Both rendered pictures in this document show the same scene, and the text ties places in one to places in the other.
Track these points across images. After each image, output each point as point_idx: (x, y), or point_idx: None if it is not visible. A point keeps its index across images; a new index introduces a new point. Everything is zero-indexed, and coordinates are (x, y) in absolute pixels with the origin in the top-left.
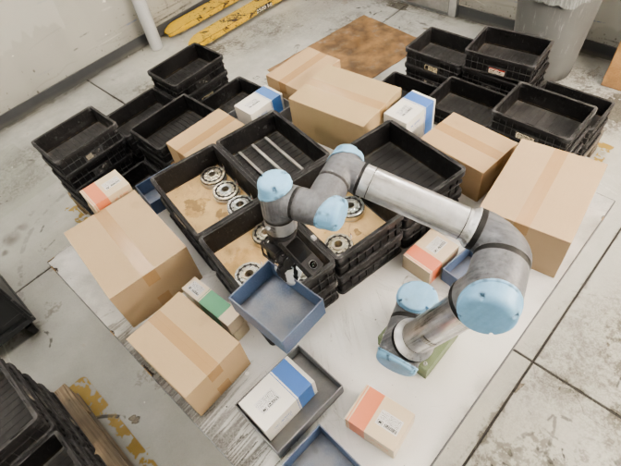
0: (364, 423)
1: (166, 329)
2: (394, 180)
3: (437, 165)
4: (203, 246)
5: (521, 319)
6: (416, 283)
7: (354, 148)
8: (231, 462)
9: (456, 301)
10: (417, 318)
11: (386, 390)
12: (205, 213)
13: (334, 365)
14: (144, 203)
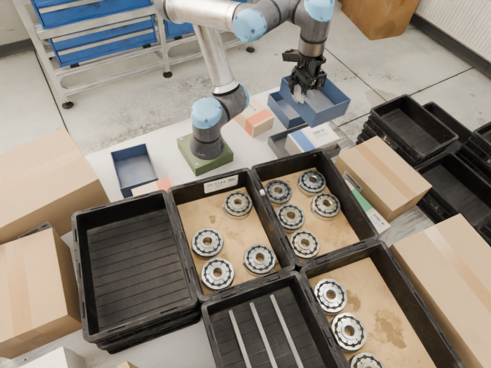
0: (263, 112)
1: (398, 182)
2: (221, 0)
3: (85, 254)
4: (372, 225)
5: (129, 144)
6: (202, 115)
7: (240, 12)
8: (343, 132)
9: None
10: (223, 64)
11: (240, 136)
12: (373, 312)
13: (268, 158)
14: (461, 333)
